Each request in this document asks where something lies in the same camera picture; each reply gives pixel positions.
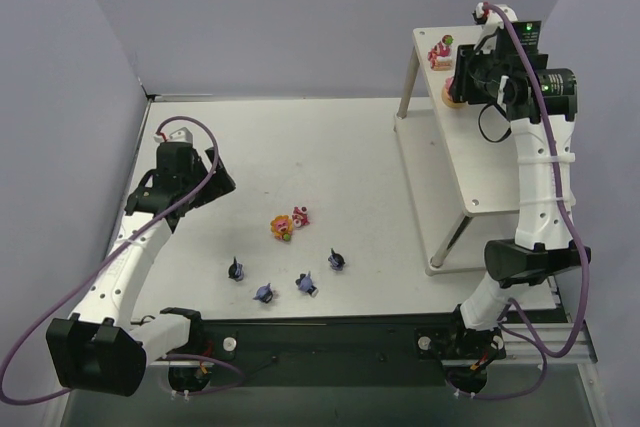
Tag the pink bear cake slice toy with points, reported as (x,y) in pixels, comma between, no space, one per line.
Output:
(440,56)

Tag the purple figurine front left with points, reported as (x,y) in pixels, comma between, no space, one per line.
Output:
(264,294)

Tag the pink bear sunflower toy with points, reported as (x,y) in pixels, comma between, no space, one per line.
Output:
(282,228)

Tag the purple figurine front right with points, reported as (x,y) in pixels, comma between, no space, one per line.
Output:
(305,284)

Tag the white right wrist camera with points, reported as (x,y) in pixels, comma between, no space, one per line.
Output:
(489,19)

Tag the pink bear strawberry hat toy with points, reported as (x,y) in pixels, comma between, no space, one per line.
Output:
(300,217)

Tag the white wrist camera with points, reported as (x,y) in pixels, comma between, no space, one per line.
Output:
(182,135)
(489,19)

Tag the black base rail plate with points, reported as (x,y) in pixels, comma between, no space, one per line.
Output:
(409,350)

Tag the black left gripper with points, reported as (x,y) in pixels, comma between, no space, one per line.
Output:
(201,179)

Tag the aluminium extrusion rail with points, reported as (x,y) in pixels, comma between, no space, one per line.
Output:
(545,344)

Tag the white two-tier shelf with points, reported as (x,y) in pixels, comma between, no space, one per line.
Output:
(464,190)

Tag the purple black figurine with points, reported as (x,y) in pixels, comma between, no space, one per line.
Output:
(236,270)
(336,261)

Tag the pink bear donut toy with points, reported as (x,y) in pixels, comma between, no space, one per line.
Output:
(447,97)

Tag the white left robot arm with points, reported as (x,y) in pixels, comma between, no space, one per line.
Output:
(98,348)

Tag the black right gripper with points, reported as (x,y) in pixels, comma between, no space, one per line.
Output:
(460,73)

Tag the purple black figurine far left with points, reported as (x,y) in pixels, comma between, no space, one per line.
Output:
(236,270)

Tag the purple black figurine far right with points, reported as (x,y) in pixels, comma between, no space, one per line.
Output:
(336,261)

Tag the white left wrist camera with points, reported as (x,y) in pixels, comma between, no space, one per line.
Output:
(182,135)

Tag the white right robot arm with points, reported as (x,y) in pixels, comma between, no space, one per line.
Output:
(542,128)

